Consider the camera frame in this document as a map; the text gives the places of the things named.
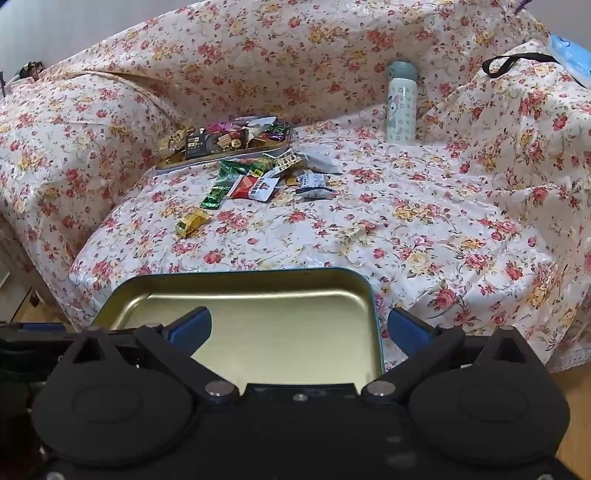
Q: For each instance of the purple green foil candy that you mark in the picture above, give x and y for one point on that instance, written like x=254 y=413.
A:
x=278 y=131

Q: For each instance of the white crumpled wrapper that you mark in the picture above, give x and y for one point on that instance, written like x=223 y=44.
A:
x=323 y=160

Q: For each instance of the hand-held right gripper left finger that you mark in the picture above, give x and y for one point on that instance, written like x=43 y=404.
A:
x=190 y=331

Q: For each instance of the yellow black snack packet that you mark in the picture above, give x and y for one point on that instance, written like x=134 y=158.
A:
x=288 y=162

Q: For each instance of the white blue snack packet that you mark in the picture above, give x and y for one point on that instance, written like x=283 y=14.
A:
x=313 y=184

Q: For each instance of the red white snack packet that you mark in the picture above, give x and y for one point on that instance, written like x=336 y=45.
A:
x=251 y=187

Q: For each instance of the green pea snack packet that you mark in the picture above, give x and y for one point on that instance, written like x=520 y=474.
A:
x=233 y=171

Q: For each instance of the blue white plastic pack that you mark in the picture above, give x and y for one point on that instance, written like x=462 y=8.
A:
x=572 y=57

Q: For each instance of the green yellow snack packet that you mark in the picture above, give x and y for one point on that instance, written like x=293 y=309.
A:
x=261 y=165

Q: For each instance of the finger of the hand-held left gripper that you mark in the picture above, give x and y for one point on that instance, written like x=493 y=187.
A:
x=37 y=331

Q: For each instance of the pink snack packet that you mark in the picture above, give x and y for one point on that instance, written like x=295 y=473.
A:
x=220 y=127

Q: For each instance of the black biscuit packet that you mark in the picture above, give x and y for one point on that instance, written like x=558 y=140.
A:
x=202 y=144

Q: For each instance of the floral sofa cover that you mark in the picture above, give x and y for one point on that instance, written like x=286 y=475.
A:
x=369 y=240

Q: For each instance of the teal rimmed gold tin tray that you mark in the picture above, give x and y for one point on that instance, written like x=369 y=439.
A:
x=277 y=314

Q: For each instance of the gold foil candy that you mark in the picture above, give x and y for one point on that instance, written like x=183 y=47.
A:
x=191 y=222

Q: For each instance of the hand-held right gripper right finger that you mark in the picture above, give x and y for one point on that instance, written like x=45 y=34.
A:
x=408 y=330

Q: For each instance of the gold patterned pastry packet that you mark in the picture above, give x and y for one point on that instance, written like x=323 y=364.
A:
x=173 y=141

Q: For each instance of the pale green cartoon water bottle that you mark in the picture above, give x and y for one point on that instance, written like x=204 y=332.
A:
x=400 y=106

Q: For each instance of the grey rimmed gold tin tray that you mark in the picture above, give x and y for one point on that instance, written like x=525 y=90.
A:
x=221 y=159

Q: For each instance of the silver foil packet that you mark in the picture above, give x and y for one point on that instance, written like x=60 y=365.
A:
x=253 y=122

